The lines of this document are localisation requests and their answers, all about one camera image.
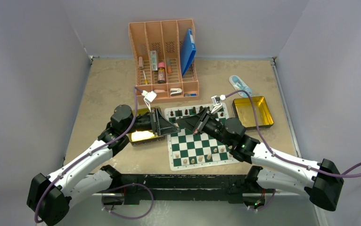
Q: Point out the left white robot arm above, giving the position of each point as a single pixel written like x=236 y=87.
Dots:
x=49 y=196

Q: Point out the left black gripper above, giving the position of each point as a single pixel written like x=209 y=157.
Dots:
x=159 y=125

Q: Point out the white green box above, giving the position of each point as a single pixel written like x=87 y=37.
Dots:
x=154 y=60

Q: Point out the left gold tin tray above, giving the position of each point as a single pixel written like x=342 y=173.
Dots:
x=141 y=132

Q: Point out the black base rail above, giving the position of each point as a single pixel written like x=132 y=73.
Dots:
x=234 y=189

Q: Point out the brown bottle pink cap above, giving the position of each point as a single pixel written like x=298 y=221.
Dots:
x=161 y=76

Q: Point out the blue folder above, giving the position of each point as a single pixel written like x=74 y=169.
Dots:
x=187 y=52

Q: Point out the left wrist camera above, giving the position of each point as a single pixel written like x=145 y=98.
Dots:
x=149 y=97

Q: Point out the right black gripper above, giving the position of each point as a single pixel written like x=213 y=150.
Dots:
x=194 y=123

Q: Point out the right gold tin tray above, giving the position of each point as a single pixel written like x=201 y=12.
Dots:
x=246 y=112

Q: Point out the gold tin tray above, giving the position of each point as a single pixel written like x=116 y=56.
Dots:
x=141 y=132
x=246 y=112

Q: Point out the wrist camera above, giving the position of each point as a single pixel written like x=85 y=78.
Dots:
x=217 y=103
x=149 y=97

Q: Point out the blue white packaged item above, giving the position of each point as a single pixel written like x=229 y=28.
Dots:
x=238 y=84

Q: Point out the white stapler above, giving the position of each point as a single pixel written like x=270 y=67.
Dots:
x=175 y=92

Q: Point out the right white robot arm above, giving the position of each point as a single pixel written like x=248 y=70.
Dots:
x=321 y=181

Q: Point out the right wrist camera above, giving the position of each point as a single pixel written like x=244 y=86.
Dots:
x=217 y=103

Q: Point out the green white chess board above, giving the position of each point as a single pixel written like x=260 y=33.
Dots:
x=192 y=146

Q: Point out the pink desk organizer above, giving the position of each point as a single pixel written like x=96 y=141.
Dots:
x=157 y=48

